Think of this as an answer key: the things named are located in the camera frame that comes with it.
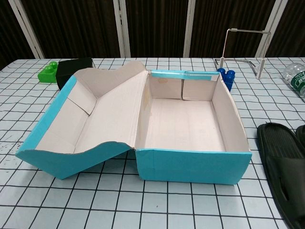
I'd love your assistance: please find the white wire stand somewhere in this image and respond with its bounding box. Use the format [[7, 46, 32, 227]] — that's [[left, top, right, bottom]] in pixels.
[[214, 28, 272, 79]]

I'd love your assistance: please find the green toy building block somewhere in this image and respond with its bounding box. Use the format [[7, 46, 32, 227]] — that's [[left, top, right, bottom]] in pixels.
[[37, 61, 59, 84]]

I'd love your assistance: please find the black rubber slipper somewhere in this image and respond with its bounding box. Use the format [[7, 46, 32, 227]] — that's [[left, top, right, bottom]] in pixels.
[[256, 122, 305, 229], [295, 125, 305, 153]]

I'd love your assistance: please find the white checked tablecloth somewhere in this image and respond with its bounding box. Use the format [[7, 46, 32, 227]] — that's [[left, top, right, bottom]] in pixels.
[[0, 57, 305, 229]]

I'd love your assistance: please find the small black box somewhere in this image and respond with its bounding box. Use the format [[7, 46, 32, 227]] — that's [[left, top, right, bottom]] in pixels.
[[56, 57, 95, 91]]

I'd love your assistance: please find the black folding screen white frame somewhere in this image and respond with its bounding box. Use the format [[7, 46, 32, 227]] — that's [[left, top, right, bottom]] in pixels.
[[0, 0, 305, 71]]

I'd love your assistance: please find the blue toy building block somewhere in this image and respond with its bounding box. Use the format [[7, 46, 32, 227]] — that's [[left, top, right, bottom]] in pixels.
[[217, 67, 236, 93]]

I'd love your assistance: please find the clear plastic water bottle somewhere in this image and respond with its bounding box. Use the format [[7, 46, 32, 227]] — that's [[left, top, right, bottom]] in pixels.
[[283, 62, 305, 104]]

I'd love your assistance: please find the blue cardboard shoe box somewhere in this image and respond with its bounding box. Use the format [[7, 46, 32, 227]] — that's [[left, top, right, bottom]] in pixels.
[[15, 61, 253, 188]]

